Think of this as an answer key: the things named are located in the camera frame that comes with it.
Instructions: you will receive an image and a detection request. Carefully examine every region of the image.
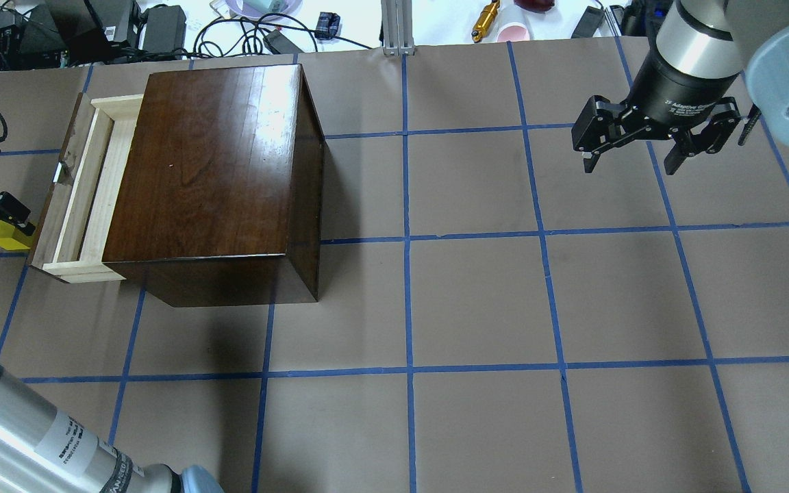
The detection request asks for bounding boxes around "light wooden drawer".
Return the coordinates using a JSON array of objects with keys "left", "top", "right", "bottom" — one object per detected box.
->
[{"left": 26, "top": 93, "right": 143, "bottom": 283}]

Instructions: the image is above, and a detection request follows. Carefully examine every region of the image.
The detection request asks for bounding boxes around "dark wooden drawer cabinet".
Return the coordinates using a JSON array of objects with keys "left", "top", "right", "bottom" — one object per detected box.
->
[{"left": 101, "top": 64, "right": 327, "bottom": 307}]

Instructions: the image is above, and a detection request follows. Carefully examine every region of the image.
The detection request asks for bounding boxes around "small blue black device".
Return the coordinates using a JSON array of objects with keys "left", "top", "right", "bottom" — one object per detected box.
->
[{"left": 315, "top": 12, "right": 341, "bottom": 41}]

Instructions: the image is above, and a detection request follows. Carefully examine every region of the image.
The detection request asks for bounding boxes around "purple plate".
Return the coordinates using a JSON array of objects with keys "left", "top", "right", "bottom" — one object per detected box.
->
[{"left": 225, "top": 0, "right": 303, "bottom": 18}]

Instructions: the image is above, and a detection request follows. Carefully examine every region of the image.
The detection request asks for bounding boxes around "gold metal cylinder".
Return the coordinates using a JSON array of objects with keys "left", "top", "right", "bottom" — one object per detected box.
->
[{"left": 471, "top": 0, "right": 501, "bottom": 43}]

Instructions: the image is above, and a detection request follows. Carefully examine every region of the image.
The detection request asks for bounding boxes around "yellow block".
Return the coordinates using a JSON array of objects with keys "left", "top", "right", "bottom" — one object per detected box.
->
[{"left": 0, "top": 220, "right": 34, "bottom": 251}]

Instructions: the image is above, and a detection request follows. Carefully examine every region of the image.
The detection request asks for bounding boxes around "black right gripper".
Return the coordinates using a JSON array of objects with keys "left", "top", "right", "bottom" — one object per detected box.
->
[{"left": 572, "top": 49, "right": 741, "bottom": 177}]

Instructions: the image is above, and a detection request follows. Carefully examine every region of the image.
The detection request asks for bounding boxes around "pink cup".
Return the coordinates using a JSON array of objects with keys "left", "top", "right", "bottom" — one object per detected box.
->
[{"left": 494, "top": 21, "right": 533, "bottom": 42}]

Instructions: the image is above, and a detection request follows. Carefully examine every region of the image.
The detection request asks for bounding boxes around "black cable bundle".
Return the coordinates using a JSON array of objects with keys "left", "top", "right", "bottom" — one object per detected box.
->
[{"left": 193, "top": 14, "right": 372, "bottom": 58}]

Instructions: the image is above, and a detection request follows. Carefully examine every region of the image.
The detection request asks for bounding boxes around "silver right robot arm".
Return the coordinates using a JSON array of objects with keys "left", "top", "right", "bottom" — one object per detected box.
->
[{"left": 572, "top": 1, "right": 789, "bottom": 175}]

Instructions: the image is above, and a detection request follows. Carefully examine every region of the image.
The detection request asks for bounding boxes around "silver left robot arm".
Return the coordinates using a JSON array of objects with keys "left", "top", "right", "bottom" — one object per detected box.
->
[{"left": 0, "top": 364, "right": 222, "bottom": 492}]

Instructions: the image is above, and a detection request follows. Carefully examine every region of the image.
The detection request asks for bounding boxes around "black power adapter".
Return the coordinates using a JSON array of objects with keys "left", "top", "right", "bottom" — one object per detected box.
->
[{"left": 140, "top": 4, "right": 187, "bottom": 53}]

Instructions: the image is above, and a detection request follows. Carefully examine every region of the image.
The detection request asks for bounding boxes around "aluminium frame post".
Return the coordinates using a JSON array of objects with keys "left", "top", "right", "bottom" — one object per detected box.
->
[{"left": 381, "top": 0, "right": 416, "bottom": 56}]

